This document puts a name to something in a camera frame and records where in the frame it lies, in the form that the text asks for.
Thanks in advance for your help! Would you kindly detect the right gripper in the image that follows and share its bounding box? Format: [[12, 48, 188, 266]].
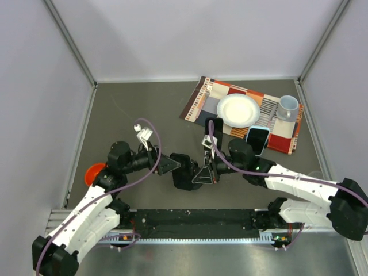
[[193, 150, 246, 184]]

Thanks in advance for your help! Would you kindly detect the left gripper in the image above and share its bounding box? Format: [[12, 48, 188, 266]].
[[122, 140, 181, 175]]

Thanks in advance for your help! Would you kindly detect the black phone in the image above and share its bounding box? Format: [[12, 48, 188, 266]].
[[205, 117, 224, 151], [170, 153, 202, 191]]

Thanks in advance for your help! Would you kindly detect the blue case phone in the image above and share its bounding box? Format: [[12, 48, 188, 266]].
[[244, 125, 270, 156]]

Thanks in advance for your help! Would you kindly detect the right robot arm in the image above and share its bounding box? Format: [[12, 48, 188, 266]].
[[193, 135, 367, 241]]

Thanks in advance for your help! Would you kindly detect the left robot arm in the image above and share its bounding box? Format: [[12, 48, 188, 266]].
[[32, 141, 181, 275]]

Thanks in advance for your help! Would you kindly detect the white plate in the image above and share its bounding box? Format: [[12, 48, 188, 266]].
[[216, 94, 260, 128]]

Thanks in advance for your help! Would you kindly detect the orange bowl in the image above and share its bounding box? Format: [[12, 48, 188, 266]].
[[84, 163, 106, 187]]

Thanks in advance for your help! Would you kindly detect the light blue mug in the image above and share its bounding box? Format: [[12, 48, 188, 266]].
[[276, 95, 299, 122]]

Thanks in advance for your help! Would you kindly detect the clear plastic cup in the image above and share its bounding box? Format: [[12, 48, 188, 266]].
[[308, 171, 324, 179]]

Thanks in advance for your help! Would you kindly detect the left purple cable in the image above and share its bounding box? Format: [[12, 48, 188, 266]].
[[36, 118, 163, 274]]

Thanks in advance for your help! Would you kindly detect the purple cable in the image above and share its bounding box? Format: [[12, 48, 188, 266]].
[[36, 118, 163, 274], [208, 119, 368, 251]]

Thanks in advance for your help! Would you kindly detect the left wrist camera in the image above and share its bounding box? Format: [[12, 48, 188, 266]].
[[133, 124, 153, 150]]

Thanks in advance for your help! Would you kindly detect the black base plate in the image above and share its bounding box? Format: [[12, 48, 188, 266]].
[[130, 209, 275, 239]]

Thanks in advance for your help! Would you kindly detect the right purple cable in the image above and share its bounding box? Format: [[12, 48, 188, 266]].
[[208, 119, 368, 251]]

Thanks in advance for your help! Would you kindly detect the slotted cable duct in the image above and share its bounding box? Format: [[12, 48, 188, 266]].
[[98, 232, 291, 247]]

